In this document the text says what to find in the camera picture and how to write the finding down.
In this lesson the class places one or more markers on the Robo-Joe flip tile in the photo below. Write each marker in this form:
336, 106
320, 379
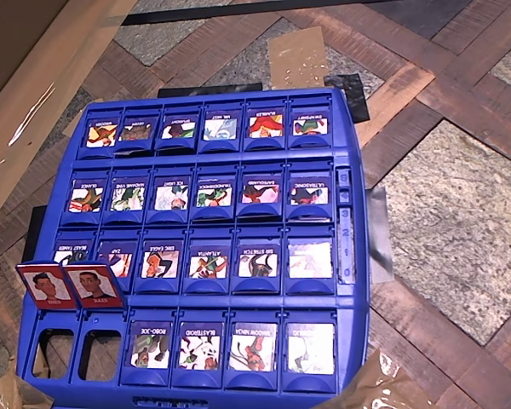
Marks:
150, 351

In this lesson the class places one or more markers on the Thundershock flip tile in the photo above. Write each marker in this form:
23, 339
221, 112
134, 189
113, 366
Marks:
214, 196

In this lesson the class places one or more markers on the Sir Stretch flip tile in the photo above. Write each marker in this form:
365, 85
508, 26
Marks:
257, 264

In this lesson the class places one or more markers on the Atlantia flip tile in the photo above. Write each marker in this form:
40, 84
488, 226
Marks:
208, 266

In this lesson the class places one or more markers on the glossy character flip tile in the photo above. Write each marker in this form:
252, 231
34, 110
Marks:
310, 260
310, 349

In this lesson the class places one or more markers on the Rumbler flip tile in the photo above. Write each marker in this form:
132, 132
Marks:
266, 125

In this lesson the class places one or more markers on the Ice Light flip tile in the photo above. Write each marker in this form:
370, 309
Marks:
171, 198

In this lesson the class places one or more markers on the Swapshift flip tile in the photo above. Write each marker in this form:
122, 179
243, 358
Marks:
310, 125

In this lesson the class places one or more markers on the Madame Vine flip tile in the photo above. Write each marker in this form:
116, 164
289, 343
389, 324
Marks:
128, 198

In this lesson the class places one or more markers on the Zap flip tile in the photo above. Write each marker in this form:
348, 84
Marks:
125, 264

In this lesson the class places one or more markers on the Shadow Ninja flip tile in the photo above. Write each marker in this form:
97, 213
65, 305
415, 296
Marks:
252, 349

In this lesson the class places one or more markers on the Blasteroid flip tile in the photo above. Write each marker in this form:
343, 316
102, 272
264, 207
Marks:
199, 351

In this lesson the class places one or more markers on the Glance flip tile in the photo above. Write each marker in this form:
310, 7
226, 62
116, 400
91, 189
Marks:
85, 200

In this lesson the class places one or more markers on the red character face card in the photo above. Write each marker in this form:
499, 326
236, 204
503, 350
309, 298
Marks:
47, 285
94, 284

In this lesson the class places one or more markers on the Beast Tamer flip tile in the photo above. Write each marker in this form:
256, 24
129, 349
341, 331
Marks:
70, 248

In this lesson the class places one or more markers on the blue guessing game board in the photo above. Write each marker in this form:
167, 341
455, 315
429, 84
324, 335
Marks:
349, 307

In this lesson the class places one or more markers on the black tape piece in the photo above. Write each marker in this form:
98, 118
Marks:
351, 100

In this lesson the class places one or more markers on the flat brown tape piece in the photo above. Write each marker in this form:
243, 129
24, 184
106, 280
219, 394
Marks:
296, 55

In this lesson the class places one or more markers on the small tan tape piece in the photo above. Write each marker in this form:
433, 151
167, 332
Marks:
74, 123

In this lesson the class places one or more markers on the long black tape strip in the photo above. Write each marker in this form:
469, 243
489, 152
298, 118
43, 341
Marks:
196, 15

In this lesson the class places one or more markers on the crumpled brown packing tape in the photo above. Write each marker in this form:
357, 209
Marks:
4, 394
379, 387

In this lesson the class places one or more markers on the brown cardboard box backdrop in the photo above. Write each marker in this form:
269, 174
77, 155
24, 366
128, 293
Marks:
34, 51

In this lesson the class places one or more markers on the grey duct tape piece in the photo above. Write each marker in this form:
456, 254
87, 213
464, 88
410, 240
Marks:
381, 238

